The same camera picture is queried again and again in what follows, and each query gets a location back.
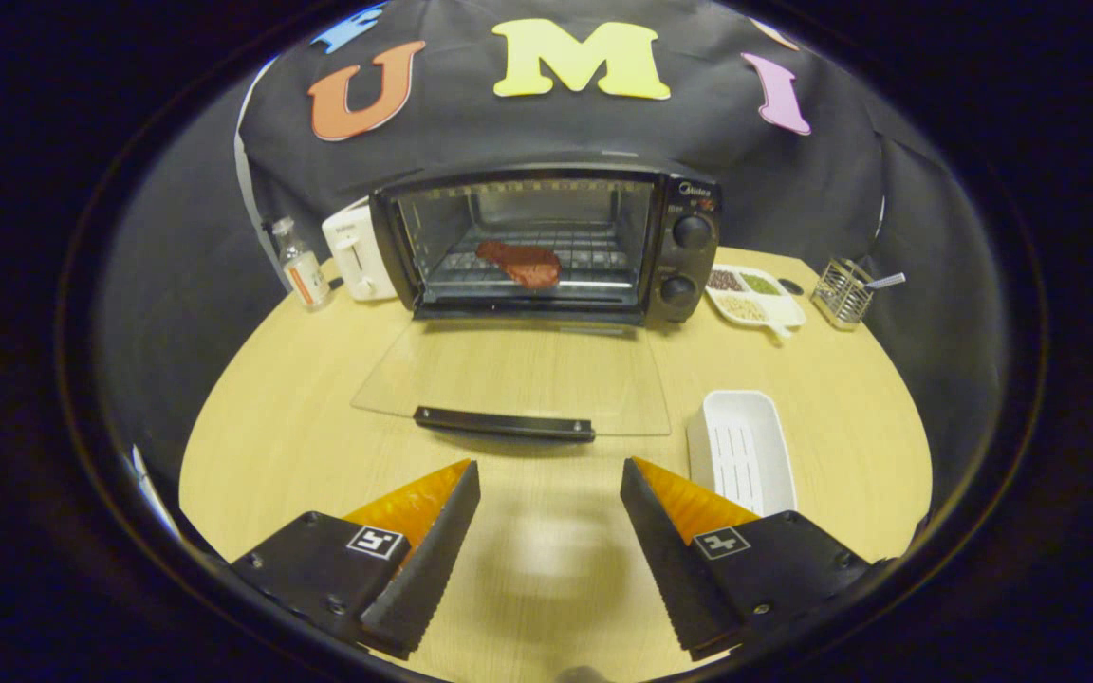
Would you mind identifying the black toaster oven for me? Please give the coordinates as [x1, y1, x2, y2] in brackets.
[352, 163, 724, 444]

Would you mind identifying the metal wire utensil holder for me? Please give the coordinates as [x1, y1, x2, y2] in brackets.
[810, 257, 875, 331]

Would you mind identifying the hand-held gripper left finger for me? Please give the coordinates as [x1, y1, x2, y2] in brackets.
[229, 459, 481, 660]

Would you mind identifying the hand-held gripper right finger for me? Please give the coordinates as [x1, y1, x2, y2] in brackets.
[620, 456, 889, 662]

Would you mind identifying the white bread toaster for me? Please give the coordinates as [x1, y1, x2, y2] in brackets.
[322, 199, 398, 303]

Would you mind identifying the brown meat steak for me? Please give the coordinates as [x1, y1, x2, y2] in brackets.
[475, 239, 564, 289]

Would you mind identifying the clear small bottle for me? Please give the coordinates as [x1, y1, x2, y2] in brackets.
[271, 216, 331, 312]

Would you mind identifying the white rectangular tray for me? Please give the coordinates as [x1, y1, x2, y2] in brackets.
[686, 390, 798, 518]

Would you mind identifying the white divided grain dish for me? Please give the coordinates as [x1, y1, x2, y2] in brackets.
[704, 264, 807, 340]

